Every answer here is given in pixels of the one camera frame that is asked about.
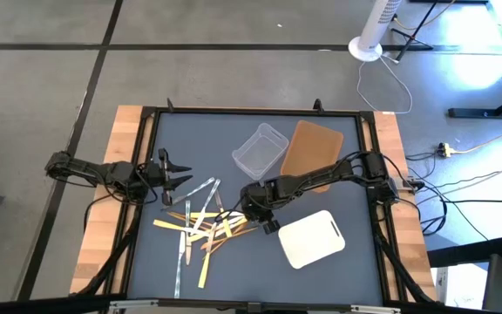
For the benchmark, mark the orange plastic bin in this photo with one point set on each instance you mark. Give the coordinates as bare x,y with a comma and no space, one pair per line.
312,146

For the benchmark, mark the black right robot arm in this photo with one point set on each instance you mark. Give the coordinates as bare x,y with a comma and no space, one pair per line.
312,179

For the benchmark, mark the black bar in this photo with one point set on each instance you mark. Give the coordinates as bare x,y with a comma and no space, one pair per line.
469,253

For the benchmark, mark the black tripod stand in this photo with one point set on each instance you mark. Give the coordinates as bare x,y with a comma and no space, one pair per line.
415,31

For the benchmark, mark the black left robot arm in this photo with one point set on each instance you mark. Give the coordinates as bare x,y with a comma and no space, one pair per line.
85,168

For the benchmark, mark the clear plastic bin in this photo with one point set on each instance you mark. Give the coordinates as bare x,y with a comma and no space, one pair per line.
259,152

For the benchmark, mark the black table frame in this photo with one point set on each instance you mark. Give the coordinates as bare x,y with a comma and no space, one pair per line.
233,110

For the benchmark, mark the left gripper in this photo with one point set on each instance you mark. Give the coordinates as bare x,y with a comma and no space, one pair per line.
154,175

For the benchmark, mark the yellow power plug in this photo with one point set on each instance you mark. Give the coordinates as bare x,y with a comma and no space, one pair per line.
446,150

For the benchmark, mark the black frame bracket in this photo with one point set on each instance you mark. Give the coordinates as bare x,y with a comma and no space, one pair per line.
170,105
318,105

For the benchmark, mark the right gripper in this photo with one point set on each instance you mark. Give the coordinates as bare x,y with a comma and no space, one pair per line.
255,200

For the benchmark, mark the black stand base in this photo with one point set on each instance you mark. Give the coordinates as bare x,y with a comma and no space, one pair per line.
486,112

